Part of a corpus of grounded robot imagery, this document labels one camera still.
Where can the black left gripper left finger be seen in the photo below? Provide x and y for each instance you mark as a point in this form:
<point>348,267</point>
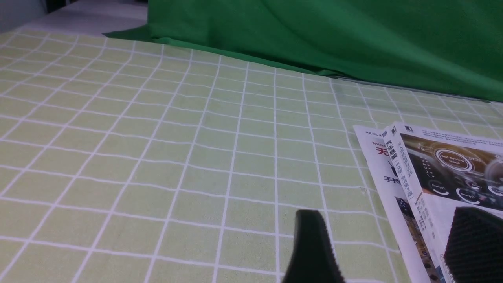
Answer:
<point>312,259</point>

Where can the white self-driving textbook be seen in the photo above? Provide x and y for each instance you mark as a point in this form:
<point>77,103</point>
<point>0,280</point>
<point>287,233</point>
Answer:
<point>440,171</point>

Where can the bottom thin magazine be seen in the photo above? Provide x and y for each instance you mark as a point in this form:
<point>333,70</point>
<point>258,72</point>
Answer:
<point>411,244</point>

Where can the green backdrop cloth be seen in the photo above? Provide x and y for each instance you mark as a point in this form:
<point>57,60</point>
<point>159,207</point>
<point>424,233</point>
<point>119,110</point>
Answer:
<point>446,46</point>

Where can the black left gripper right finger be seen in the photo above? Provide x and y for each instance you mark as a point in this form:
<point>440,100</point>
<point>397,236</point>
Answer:
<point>474,251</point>

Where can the green checkered tablecloth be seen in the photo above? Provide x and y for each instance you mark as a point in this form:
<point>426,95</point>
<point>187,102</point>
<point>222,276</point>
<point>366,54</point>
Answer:
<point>130,162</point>

